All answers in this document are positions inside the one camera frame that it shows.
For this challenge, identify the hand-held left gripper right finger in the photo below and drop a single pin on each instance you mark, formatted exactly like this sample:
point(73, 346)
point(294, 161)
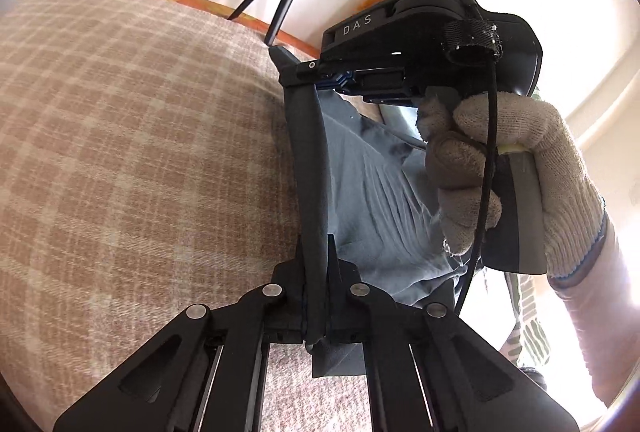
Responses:
point(350, 307)

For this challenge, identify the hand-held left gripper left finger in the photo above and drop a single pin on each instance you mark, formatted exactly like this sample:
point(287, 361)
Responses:
point(280, 312)

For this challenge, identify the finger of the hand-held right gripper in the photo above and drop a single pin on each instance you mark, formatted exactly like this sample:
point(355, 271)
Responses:
point(300, 69)

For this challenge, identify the dark grey pants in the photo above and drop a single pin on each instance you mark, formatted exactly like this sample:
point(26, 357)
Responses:
point(380, 212)

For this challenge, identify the person's right forearm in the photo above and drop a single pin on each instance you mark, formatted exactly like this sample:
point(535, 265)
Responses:
point(600, 302)

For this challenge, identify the person's right hand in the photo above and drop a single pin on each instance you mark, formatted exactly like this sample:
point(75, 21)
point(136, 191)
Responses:
point(565, 172)

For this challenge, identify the green and white pillow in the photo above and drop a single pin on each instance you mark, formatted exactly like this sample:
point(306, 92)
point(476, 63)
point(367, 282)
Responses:
point(530, 327)

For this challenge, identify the beige checked bed blanket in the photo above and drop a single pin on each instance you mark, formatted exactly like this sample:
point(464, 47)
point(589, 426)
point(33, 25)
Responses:
point(125, 137)

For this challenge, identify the orange bed frame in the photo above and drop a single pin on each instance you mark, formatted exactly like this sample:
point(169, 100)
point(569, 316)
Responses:
point(200, 2)

